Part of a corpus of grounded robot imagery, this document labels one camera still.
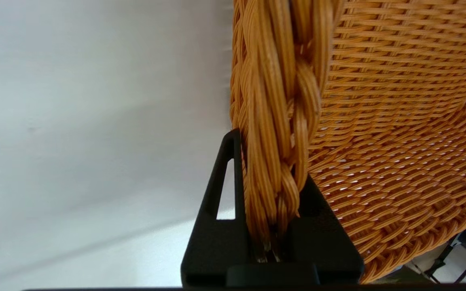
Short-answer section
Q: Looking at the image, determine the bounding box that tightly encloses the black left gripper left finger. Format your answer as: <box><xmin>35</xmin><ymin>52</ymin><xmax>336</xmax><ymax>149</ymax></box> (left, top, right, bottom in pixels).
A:
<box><xmin>181</xmin><ymin>129</ymin><xmax>254</xmax><ymax>287</ymax></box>

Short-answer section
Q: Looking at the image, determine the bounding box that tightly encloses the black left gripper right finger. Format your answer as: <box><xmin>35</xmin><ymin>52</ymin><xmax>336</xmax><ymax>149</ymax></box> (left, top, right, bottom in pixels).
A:
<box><xmin>286</xmin><ymin>175</ymin><xmax>365</xmax><ymax>284</ymax></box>

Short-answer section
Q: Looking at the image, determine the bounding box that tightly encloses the orange wicker basket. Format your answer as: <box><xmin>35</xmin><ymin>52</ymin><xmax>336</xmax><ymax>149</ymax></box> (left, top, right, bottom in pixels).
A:
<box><xmin>230</xmin><ymin>0</ymin><xmax>466</xmax><ymax>284</ymax></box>

